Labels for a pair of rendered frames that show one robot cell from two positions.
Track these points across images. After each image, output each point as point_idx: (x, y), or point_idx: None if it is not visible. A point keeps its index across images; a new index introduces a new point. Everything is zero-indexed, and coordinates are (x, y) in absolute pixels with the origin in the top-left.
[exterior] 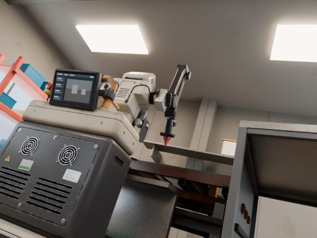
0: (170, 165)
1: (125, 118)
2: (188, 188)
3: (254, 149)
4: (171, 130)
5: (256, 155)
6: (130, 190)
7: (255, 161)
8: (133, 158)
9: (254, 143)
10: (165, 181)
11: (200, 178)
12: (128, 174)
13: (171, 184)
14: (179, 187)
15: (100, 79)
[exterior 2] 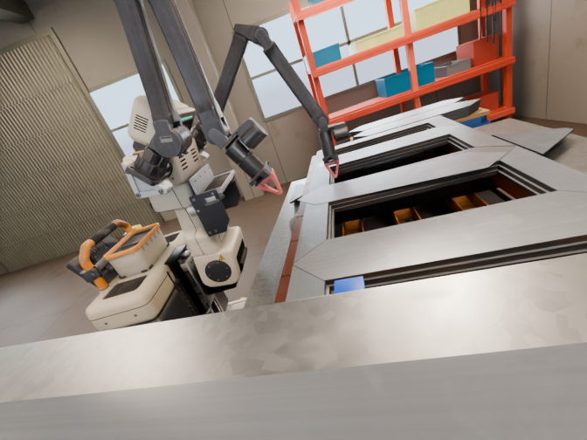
0: (298, 239)
1: (90, 314)
2: None
3: (178, 349)
4: (247, 168)
5: (248, 350)
6: None
7: (376, 323)
8: (307, 197)
9: (108, 362)
10: (438, 180)
11: None
12: (258, 267)
13: (493, 161)
14: (512, 169)
15: (73, 269)
